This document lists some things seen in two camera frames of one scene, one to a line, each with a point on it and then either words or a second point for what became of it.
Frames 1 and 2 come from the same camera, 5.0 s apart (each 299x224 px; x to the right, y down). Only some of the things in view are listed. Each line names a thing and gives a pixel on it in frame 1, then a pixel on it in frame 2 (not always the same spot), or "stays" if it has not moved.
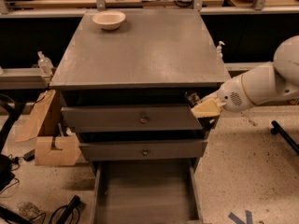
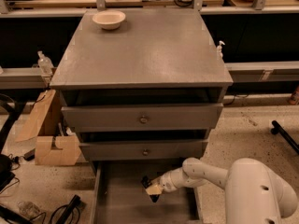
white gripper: x=231 y=97 to x=164 y=182
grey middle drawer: x=139 y=149 stays
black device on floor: x=74 y=205 stays
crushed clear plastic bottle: x=28 y=209 stays
